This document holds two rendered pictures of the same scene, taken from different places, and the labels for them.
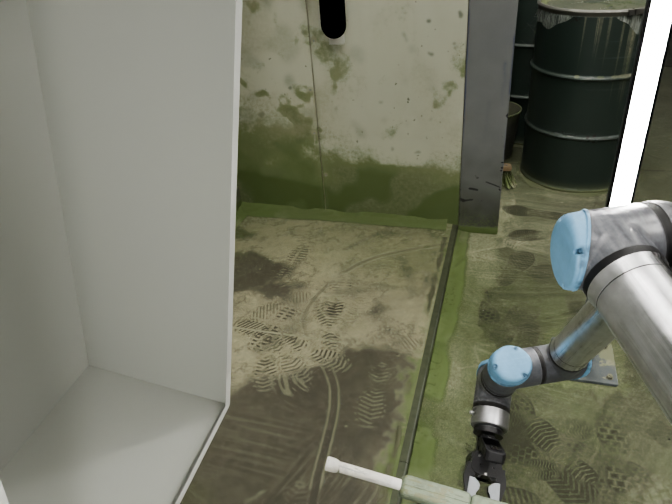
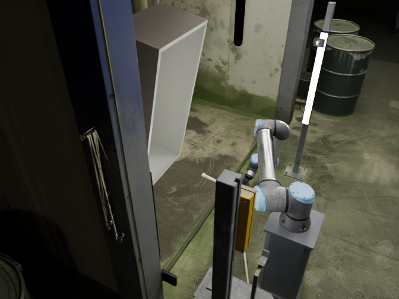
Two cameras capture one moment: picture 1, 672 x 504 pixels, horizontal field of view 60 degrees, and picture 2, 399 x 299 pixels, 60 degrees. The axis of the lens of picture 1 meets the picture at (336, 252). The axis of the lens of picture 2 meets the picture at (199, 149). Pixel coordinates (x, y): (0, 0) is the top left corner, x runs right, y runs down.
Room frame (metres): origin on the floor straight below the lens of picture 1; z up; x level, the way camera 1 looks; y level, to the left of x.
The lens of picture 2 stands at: (-1.40, -0.31, 2.28)
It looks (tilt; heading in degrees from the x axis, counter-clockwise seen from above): 37 degrees down; 10
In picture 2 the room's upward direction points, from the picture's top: straight up
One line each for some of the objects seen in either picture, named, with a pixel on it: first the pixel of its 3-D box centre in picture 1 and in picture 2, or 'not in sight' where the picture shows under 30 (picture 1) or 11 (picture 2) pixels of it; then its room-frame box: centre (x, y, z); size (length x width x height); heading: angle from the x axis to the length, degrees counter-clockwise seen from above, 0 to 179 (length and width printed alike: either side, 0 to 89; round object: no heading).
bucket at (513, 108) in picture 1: (493, 131); (303, 85); (3.17, -0.98, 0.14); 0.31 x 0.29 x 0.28; 161
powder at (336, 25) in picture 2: not in sight; (336, 26); (3.51, -1.30, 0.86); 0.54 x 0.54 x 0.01
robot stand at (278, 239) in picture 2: not in sight; (287, 253); (0.14, -0.64, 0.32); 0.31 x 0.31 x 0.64; 71
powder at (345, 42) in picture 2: (600, 2); (348, 43); (2.86, -1.34, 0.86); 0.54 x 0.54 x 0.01
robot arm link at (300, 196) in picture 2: not in sight; (298, 199); (0.14, -0.63, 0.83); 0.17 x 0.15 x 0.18; 96
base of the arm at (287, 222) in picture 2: not in sight; (295, 215); (0.14, -0.64, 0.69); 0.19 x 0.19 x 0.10
